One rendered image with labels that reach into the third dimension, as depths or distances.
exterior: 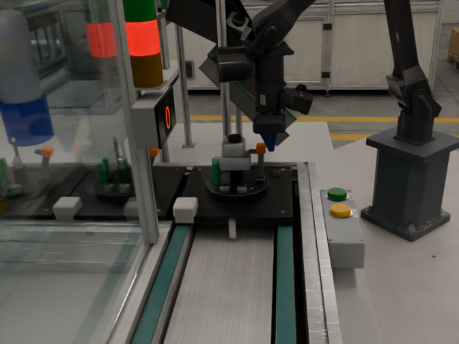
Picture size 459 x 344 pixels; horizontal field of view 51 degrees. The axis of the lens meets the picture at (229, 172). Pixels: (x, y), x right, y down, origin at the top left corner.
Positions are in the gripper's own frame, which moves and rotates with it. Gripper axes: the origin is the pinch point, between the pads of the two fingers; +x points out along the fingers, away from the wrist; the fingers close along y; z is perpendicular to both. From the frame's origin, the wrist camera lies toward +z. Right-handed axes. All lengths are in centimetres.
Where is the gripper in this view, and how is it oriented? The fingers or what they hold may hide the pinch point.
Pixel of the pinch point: (270, 136)
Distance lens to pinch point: 101.3
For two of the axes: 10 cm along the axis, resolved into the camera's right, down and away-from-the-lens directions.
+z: 9.9, -0.1, -1.2
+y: 1.0, -4.3, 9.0
